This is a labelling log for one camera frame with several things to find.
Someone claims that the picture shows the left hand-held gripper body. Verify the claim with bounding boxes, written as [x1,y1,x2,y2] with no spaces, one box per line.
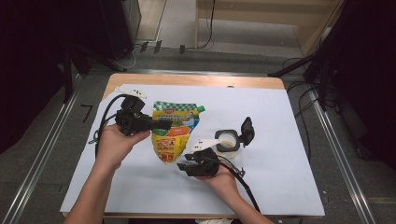
[114,87,153,137]

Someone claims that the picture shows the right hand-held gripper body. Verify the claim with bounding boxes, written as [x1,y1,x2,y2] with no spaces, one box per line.
[190,138,222,177]

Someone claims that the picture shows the colourful spouted sauce pouch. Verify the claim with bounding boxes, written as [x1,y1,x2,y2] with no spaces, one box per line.
[151,101,206,165]

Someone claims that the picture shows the clear jar with black lid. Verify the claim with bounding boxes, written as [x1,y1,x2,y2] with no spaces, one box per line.
[214,116,256,161]

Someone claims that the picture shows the person's right hand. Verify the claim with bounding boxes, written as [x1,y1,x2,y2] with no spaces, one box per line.
[195,166,239,201]

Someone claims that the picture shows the person's left hand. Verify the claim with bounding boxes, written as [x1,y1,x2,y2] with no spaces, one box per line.
[94,123,151,172]

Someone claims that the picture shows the black metal stand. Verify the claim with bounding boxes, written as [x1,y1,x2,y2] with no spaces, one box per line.
[60,43,92,104]

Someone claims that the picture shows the white paper sheet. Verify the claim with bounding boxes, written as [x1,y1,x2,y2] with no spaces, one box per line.
[60,83,326,217]

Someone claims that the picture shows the black cabinet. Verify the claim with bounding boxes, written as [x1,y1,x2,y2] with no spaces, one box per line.
[99,0,143,62]

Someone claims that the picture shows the dark curtain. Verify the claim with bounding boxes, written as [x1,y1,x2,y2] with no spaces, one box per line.
[311,0,396,171]
[0,0,104,155]

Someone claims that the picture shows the black stand leg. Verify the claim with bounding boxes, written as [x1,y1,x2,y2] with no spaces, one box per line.
[267,54,316,78]

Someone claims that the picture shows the left hand-held gripper cable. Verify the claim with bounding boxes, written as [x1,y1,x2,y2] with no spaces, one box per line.
[88,93,129,157]

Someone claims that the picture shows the hand-held gripper cable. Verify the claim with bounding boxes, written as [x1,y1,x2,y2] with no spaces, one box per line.
[88,93,129,157]
[214,157,261,214]

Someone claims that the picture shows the right hand-held gripper cable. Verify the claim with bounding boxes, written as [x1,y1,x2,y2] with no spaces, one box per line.
[214,157,261,214]

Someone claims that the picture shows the metal floor rail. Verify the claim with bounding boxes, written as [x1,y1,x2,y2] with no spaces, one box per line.
[1,90,80,224]
[88,68,272,77]
[311,90,377,224]

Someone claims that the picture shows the white floor cable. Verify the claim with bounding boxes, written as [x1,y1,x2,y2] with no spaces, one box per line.
[113,45,139,70]

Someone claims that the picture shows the black floor cables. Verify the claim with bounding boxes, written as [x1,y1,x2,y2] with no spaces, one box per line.
[281,57,340,164]

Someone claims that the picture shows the hanging black cable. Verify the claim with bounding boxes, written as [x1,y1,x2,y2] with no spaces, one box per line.
[199,0,217,50]

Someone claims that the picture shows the light wooden frame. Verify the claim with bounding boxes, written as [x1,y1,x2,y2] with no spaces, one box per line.
[194,0,347,59]

